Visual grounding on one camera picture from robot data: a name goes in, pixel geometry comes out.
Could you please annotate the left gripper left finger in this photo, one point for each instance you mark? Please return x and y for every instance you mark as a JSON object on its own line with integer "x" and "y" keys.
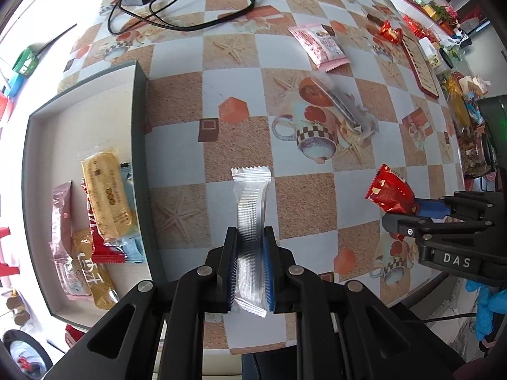
{"x": 156, "y": 331}

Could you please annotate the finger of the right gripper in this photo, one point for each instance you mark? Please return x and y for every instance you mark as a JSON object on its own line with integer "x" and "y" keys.
{"x": 459, "y": 227}
{"x": 463, "y": 204}

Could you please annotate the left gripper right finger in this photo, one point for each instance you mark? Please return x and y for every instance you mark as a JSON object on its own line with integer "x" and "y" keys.
{"x": 346, "y": 332}

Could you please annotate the red foil candy packet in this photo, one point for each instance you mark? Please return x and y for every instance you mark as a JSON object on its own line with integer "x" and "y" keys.
{"x": 390, "y": 192}

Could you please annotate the yellow biscuit packet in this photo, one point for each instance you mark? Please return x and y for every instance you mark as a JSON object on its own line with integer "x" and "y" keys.
{"x": 107, "y": 196}

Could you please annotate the pink cranberry crisp packet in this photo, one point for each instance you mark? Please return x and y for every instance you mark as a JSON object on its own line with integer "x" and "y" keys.
{"x": 321, "y": 44}

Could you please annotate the long pink snack bar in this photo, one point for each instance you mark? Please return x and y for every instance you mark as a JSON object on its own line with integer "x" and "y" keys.
{"x": 61, "y": 222}

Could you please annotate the blue gloved right hand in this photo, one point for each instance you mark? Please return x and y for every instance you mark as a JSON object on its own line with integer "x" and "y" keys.
{"x": 488, "y": 304}

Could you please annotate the gold snack packet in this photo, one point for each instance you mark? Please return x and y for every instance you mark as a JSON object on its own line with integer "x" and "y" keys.
{"x": 96, "y": 276}

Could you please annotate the small pink snack packet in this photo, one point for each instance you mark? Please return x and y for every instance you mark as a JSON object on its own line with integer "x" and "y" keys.
{"x": 69, "y": 272}

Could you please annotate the round black framed mirror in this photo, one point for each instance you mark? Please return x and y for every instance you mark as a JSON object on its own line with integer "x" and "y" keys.
{"x": 30, "y": 359}

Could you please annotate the light blue snack bar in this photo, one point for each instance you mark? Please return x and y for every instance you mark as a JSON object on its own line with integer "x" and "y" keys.
{"x": 131, "y": 244}

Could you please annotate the red snack bar wrapper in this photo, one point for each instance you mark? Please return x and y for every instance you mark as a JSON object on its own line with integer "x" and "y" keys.
{"x": 102, "y": 254}

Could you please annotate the clear wrapped dark stick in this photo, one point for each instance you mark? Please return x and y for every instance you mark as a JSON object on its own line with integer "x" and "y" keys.
{"x": 357, "y": 124}

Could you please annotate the red plastic stool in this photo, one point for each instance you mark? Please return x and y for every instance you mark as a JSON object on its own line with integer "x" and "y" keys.
{"x": 7, "y": 269}

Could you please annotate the brown wooden tray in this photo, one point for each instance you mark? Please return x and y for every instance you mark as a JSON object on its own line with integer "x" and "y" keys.
{"x": 419, "y": 66}

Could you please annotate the small red foil candy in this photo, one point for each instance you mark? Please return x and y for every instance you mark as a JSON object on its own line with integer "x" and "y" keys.
{"x": 395, "y": 36}

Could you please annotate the white cardboard box tray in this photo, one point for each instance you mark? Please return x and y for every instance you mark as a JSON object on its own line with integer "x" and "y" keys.
{"x": 102, "y": 112}

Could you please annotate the red plastic dustpan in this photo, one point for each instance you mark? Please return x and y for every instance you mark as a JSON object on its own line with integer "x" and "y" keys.
{"x": 3, "y": 104}

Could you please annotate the blue plastic dustpan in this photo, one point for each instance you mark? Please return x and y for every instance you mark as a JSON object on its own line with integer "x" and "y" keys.
{"x": 14, "y": 85}

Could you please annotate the green plastic dustpan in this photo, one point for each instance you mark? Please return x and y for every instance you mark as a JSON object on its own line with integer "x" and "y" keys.
{"x": 30, "y": 57}

